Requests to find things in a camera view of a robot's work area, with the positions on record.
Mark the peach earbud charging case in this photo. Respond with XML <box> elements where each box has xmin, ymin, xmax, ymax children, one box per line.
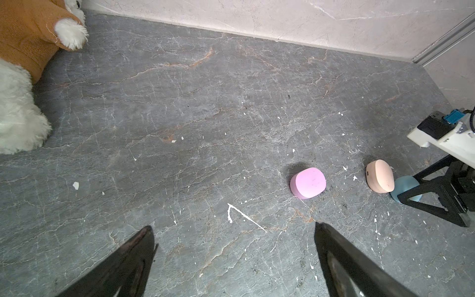
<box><xmin>366</xmin><ymin>160</ymin><xmax>395</xmax><ymax>194</ymax></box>

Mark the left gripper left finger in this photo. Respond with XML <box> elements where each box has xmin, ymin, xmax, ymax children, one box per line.
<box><xmin>59</xmin><ymin>226</ymin><xmax>158</xmax><ymax>297</ymax></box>

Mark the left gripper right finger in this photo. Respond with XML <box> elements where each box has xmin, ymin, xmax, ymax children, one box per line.
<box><xmin>314</xmin><ymin>222</ymin><xmax>416</xmax><ymax>297</ymax></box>

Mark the teddy bear with brown hoodie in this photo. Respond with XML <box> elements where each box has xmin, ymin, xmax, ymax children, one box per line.
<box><xmin>1</xmin><ymin>1</ymin><xmax>89</xmax><ymax>155</ymax></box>

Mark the blue earbud charging case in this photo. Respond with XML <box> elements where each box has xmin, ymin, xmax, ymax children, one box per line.
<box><xmin>390</xmin><ymin>176</ymin><xmax>420</xmax><ymax>204</ymax></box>

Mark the purple earbud charging case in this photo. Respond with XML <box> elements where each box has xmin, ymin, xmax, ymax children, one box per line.
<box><xmin>290</xmin><ymin>167</ymin><xmax>327</xmax><ymax>200</ymax></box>

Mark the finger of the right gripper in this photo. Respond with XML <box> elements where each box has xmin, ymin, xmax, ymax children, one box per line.
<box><xmin>398</xmin><ymin>155</ymin><xmax>471</xmax><ymax>228</ymax></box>

